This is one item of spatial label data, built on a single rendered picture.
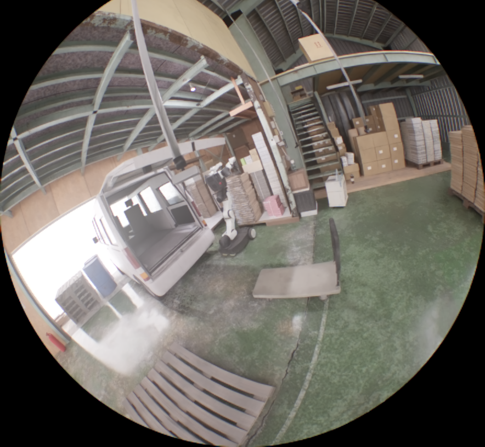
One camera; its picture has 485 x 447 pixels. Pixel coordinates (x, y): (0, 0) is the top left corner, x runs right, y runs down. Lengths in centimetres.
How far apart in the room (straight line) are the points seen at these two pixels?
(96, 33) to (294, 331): 296
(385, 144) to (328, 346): 427
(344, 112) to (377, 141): 244
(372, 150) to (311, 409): 457
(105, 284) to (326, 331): 436
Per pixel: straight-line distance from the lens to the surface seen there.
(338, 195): 300
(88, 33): 170
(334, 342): 151
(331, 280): 158
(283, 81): 368
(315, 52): 375
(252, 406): 140
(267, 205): 313
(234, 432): 147
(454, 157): 352
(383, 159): 458
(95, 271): 441
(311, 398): 144
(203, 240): 260
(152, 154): 117
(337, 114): 647
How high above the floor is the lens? 144
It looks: 16 degrees down
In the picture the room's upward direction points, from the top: 22 degrees counter-clockwise
